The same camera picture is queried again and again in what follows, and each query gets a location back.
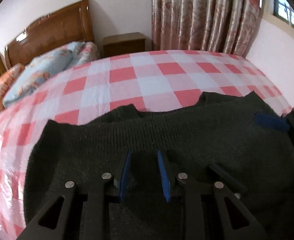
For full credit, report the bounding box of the black striped knit sweater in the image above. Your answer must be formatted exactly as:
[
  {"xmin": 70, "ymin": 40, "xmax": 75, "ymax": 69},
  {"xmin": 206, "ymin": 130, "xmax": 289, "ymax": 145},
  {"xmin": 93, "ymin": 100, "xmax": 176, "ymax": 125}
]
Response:
[{"xmin": 24, "ymin": 92, "xmax": 294, "ymax": 239}]

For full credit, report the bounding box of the window with metal grille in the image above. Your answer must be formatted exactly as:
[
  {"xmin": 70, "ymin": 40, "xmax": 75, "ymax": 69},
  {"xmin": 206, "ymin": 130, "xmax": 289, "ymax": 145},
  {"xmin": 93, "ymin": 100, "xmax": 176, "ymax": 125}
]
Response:
[{"xmin": 274, "ymin": 0, "xmax": 294, "ymax": 28}]

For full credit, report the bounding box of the pink checkered bed sheet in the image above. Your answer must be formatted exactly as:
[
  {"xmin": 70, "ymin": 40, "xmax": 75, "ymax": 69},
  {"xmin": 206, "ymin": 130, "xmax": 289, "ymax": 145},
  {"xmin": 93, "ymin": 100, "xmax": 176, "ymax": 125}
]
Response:
[{"xmin": 0, "ymin": 50, "xmax": 291, "ymax": 239}]

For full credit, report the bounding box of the pink floral curtain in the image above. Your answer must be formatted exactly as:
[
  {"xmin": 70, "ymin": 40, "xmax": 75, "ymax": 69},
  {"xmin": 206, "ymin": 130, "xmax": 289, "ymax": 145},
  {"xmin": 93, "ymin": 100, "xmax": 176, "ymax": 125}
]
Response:
[{"xmin": 151, "ymin": 0, "xmax": 261, "ymax": 56}]

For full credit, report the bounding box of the blue floral pillow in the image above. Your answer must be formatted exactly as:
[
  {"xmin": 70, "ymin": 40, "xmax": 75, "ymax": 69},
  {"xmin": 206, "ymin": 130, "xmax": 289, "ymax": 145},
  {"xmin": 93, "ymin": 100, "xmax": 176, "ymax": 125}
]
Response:
[{"xmin": 2, "ymin": 42, "xmax": 85, "ymax": 108}]

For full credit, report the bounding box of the pink floral quilt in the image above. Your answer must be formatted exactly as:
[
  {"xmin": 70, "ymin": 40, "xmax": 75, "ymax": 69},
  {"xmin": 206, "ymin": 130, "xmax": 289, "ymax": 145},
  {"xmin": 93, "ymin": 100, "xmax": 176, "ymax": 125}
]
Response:
[{"xmin": 66, "ymin": 42, "xmax": 100, "ymax": 69}]

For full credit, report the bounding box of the wooden nightstand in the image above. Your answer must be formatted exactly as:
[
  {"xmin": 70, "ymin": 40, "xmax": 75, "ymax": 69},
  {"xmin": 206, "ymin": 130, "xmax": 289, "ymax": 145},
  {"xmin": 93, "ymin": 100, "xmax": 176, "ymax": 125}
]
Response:
[{"xmin": 101, "ymin": 33, "xmax": 146, "ymax": 57}]

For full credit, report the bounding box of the dark wooden headboard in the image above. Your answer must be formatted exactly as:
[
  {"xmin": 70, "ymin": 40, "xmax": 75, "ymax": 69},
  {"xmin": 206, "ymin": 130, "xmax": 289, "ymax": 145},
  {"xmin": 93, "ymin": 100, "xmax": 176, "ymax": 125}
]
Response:
[{"xmin": 5, "ymin": 0, "xmax": 94, "ymax": 68}]

